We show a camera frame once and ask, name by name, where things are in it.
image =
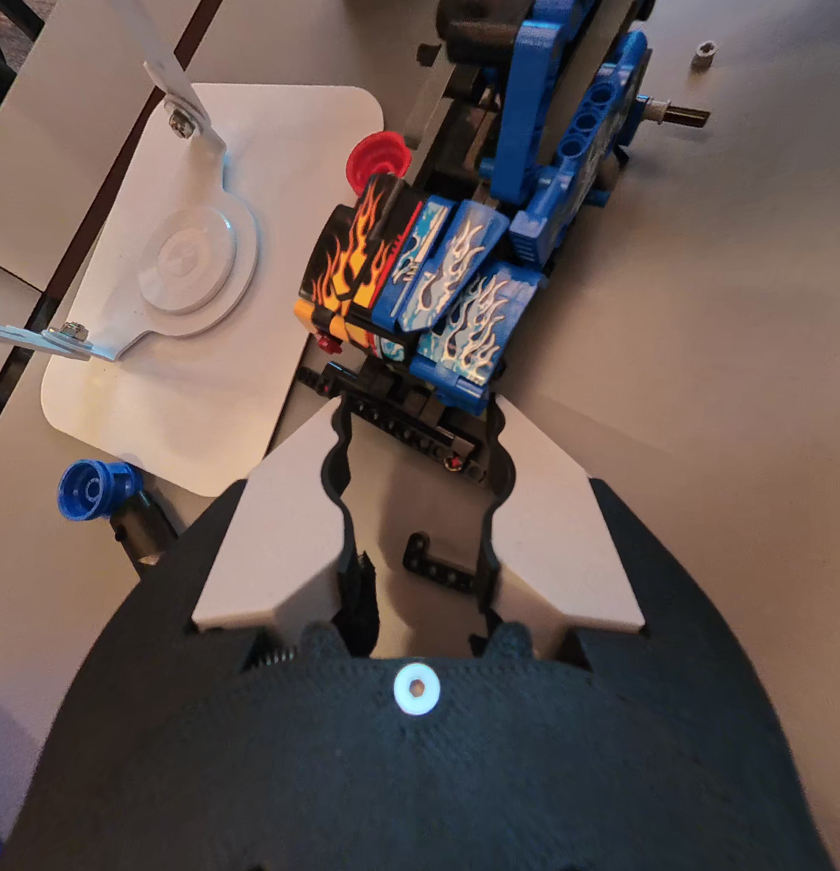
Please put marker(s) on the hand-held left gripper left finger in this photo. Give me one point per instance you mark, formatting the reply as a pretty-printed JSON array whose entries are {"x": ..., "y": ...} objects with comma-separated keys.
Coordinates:
[{"x": 277, "y": 551}]

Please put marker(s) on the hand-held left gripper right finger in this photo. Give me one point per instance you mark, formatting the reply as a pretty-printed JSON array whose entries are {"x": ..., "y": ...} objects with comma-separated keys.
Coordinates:
[{"x": 563, "y": 551}]

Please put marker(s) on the black blue toy brick truck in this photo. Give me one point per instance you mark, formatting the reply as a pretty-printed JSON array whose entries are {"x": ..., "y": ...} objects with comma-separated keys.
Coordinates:
[{"x": 460, "y": 238}]

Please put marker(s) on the black angled liftarm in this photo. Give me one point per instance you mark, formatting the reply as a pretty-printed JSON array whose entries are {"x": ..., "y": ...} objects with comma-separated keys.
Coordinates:
[{"x": 433, "y": 561}]

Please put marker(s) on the black round beam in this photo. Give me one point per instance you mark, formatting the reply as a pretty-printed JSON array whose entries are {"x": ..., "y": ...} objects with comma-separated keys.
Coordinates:
[{"x": 144, "y": 534}]

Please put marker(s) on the blue wheel rim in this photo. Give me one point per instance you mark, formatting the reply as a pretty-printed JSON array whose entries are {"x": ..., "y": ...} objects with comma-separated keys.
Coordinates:
[{"x": 93, "y": 490}]

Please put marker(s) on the white metal stand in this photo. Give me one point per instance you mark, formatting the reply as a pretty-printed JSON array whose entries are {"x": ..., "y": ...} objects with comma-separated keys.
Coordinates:
[{"x": 209, "y": 306}]

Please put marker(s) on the red wheel rim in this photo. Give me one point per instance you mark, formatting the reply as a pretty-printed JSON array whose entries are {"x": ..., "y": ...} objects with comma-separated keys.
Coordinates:
[{"x": 375, "y": 160}]

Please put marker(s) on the small grey bush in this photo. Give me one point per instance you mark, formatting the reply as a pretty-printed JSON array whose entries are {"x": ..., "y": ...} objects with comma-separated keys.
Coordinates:
[{"x": 702, "y": 54}]

